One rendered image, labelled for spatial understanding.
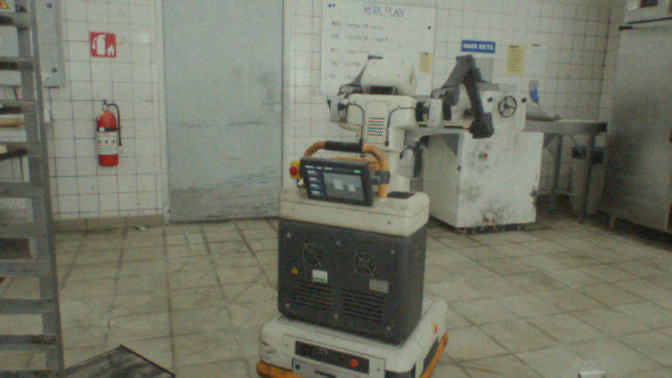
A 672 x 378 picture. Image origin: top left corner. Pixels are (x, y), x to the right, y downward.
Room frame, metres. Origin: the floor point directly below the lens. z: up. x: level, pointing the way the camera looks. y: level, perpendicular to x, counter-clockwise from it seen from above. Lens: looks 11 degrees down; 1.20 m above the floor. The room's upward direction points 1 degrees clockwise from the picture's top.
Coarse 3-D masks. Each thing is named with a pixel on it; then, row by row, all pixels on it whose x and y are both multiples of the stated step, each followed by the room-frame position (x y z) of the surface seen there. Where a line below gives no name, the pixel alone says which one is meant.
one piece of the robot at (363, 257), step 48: (336, 144) 1.86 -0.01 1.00; (288, 192) 1.93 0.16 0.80; (384, 192) 1.78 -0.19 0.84; (288, 240) 1.92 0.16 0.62; (336, 240) 1.83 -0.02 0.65; (384, 240) 1.76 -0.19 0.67; (288, 288) 1.92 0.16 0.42; (336, 288) 1.83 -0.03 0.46; (384, 288) 1.75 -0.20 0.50; (384, 336) 1.75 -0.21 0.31
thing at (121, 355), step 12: (120, 348) 2.16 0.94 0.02; (96, 360) 2.05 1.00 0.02; (108, 360) 2.05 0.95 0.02; (120, 360) 2.06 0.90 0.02; (132, 360) 2.06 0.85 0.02; (144, 360) 2.06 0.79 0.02; (72, 372) 1.95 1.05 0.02; (84, 372) 1.95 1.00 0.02; (96, 372) 1.96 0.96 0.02; (108, 372) 1.96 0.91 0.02; (120, 372) 1.96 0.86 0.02; (132, 372) 1.96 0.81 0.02; (144, 372) 1.97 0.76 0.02; (156, 372) 1.97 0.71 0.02; (168, 372) 1.96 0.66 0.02
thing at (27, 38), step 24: (24, 0) 1.13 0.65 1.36; (24, 48) 1.12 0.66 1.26; (24, 72) 1.12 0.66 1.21; (24, 96) 1.12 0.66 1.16; (24, 120) 1.12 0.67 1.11; (48, 168) 1.15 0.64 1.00; (48, 192) 1.14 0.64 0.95; (48, 216) 1.14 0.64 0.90; (48, 240) 1.13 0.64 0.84; (48, 288) 1.13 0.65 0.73; (48, 360) 1.12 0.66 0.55
